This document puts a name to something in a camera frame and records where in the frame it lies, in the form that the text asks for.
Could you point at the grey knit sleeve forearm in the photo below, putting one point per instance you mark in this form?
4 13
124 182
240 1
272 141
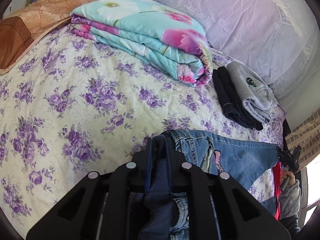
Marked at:
289 200

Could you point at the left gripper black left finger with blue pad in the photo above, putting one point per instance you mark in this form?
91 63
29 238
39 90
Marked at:
98 207

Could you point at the blue denim children's jeans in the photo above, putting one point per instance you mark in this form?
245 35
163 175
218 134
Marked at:
162 214

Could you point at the beige brown checkered curtain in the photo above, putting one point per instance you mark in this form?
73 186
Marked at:
306 135

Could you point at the brown gold patterned pillow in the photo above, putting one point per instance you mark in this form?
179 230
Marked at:
21 30

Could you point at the purple floral bed sheet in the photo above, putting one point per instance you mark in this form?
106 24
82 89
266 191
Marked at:
71 106

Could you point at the red blue garment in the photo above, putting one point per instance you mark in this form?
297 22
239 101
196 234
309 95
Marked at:
277 170

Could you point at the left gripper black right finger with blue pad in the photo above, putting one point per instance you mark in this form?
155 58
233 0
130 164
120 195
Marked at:
220 208

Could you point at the folded grey garment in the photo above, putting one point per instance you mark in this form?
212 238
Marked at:
255 95

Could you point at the folded black garment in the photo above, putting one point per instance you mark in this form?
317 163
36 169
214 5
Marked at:
230 102

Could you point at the person's right hand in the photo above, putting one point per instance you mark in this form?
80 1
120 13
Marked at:
287 174

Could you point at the folded turquoise pink floral blanket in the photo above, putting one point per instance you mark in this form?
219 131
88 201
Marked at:
160 36

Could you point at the lavender lace bed curtain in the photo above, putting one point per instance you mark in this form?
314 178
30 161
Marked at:
278 39

